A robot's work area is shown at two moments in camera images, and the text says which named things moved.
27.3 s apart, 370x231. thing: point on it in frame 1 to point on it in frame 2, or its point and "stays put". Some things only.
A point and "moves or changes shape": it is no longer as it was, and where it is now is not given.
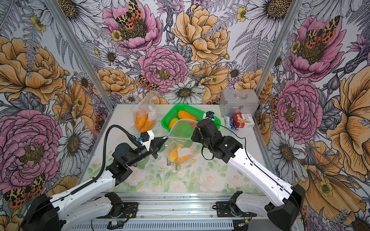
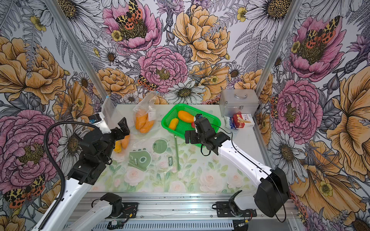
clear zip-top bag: (144, 114) stays put
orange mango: (140, 121) stays put
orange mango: (174, 154) moves or changes shape
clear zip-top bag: (181, 149) to (116, 121)
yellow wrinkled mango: (173, 121) stays put
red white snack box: (243, 121) stays put
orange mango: (180, 160) moves or changes shape
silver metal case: (232, 101) stays put
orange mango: (147, 126) stays put
